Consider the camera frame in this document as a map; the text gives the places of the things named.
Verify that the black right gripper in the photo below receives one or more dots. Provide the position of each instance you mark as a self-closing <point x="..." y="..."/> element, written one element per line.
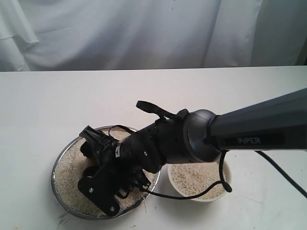
<point x="116" y="156"/>

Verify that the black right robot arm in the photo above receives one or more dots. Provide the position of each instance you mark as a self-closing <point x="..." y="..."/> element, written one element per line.
<point x="192" y="137"/>

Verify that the steel basin of rice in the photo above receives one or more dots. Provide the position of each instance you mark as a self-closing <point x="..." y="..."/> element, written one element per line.
<point x="67" y="171"/>

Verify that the white bowl of rice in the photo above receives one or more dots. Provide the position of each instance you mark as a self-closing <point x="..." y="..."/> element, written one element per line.
<point x="192" y="179"/>

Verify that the white cloth backdrop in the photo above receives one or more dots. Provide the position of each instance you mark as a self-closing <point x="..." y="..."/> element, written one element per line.
<point x="57" y="35"/>

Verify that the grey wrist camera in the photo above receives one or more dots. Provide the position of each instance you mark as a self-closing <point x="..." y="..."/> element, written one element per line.
<point x="100" y="189"/>

